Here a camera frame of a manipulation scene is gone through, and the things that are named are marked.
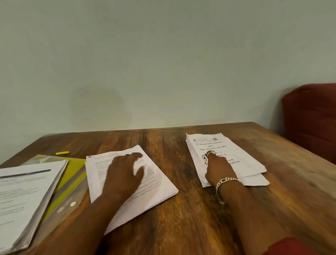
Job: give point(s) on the red sleeve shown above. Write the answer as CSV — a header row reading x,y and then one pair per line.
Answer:
x,y
291,248

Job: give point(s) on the white printed paper stack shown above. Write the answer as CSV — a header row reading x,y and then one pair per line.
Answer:
x,y
157,181

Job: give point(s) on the person's left hand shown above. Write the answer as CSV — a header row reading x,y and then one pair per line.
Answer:
x,y
119,176

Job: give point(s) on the person's left forearm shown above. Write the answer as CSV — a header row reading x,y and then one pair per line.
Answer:
x,y
84,226

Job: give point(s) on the yellow highlighter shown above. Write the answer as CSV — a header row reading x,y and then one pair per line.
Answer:
x,y
62,153

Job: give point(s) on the person's right fingers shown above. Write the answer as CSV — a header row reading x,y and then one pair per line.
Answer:
x,y
214,157

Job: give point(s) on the person's right hand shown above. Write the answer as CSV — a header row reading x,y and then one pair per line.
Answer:
x,y
219,169

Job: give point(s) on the person's right forearm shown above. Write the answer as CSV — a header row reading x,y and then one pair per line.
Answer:
x,y
249,218

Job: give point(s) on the clear plastic button folder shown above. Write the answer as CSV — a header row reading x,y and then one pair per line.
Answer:
x,y
65,202

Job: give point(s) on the white paper sheets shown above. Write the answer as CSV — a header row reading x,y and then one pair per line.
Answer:
x,y
256,181

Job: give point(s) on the thick white document stack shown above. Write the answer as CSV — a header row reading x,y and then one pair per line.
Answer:
x,y
23,194

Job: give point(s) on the white title page booklet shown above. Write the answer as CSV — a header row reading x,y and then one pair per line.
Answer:
x,y
236,155

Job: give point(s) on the person's left thumb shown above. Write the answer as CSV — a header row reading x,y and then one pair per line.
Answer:
x,y
140,173

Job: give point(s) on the red cushion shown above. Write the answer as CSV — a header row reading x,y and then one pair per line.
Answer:
x,y
312,118

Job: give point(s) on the yellow folder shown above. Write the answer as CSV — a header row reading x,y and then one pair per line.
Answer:
x,y
73,168

